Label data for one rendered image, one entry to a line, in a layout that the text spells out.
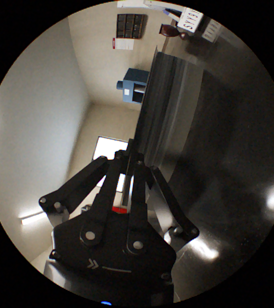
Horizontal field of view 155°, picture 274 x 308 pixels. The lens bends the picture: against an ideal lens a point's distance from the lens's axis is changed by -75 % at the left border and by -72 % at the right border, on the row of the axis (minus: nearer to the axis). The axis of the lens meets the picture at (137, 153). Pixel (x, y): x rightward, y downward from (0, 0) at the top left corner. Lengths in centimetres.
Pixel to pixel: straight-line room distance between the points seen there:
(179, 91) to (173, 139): 10
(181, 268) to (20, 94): 203
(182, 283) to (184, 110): 30
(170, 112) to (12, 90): 186
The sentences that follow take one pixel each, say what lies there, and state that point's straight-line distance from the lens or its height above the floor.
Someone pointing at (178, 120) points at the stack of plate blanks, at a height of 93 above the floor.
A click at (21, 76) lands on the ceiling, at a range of 194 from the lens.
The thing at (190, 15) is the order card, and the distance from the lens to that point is 40.
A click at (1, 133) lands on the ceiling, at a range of 182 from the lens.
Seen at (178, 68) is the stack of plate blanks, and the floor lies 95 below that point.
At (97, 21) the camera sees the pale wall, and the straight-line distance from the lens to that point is 239.
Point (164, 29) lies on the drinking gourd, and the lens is 55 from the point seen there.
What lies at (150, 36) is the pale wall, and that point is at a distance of 217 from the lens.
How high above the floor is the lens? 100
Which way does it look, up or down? 4 degrees down
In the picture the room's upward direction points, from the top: 78 degrees counter-clockwise
